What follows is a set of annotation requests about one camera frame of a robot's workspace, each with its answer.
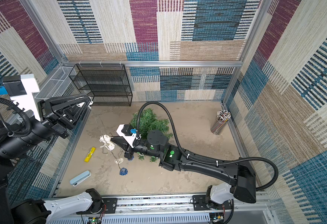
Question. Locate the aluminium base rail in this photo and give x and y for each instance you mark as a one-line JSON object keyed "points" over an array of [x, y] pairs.
{"points": [[162, 209]]}

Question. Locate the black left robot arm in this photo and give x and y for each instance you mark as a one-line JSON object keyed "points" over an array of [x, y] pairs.
{"points": [[15, 141]]}

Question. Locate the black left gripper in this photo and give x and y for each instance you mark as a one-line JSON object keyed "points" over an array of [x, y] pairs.
{"points": [[51, 117]]}

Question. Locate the black wire shelf rack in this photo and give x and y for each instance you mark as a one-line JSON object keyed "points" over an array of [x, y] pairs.
{"points": [[106, 84]]}

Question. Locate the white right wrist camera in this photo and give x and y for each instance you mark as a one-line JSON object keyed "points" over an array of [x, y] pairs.
{"points": [[127, 132]]}

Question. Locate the blue ball ornament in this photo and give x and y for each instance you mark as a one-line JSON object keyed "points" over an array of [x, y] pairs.
{"points": [[123, 171]]}

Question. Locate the yellow marker pen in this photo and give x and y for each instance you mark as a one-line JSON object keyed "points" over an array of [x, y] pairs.
{"points": [[90, 154]]}

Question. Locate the cup of coloured pencils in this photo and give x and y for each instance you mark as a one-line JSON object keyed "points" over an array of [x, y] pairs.
{"points": [[222, 118]]}

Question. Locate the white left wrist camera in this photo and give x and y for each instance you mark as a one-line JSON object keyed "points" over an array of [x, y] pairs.
{"points": [[21, 88]]}

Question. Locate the small green christmas tree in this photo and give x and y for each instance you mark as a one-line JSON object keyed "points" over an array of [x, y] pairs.
{"points": [[149, 121]]}

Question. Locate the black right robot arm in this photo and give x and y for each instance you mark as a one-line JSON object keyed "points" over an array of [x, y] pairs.
{"points": [[238, 176]]}

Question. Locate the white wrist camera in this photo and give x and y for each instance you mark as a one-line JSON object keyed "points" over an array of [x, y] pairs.
{"points": [[127, 132], [21, 88]]}

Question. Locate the light blue stapler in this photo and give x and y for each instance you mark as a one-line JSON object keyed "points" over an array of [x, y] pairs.
{"points": [[80, 178]]}

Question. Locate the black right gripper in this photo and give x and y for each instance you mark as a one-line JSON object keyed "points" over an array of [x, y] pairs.
{"points": [[128, 148]]}

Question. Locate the white wire mesh basket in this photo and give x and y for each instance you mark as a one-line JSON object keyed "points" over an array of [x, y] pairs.
{"points": [[58, 84]]}

